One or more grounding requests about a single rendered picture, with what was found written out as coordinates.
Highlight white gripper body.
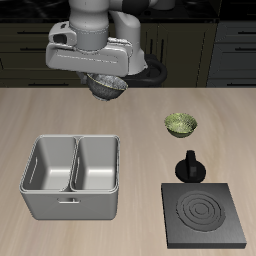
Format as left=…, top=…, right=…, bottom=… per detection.
left=45, top=36, right=131, bottom=77

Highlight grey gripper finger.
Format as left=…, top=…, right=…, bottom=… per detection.
left=77, top=70, right=90, bottom=85

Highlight black bowl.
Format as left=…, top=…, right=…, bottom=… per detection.
left=86, top=73, right=129, bottom=101

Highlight green bowl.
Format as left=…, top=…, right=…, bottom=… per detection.
left=164, top=112, right=198, bottom=139

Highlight white two-bin basket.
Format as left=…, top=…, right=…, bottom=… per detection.
left=19, top=134, right=121, bottom=221

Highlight round black knob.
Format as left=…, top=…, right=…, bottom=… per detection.
left=175, top=149, right=207, bottom=184

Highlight dark grey stove plate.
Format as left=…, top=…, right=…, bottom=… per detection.
left=161, top=182, right=248, bottom=250

